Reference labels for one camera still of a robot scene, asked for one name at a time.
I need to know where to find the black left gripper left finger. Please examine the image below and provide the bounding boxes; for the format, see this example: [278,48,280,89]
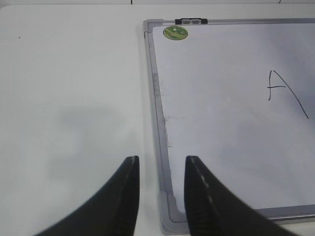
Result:
[39,156,139,236]

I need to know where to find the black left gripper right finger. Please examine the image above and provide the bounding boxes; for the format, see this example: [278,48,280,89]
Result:
[184,156,294,236]

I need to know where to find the white framed whiteboard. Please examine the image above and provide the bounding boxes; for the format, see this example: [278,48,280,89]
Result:
[143,18,315,235]

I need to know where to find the round green magnet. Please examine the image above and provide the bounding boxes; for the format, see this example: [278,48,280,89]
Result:
[163,25,188,40]

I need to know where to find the black silver hanging clip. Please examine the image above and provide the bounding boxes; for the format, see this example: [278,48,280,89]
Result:
[175,18,208,25]

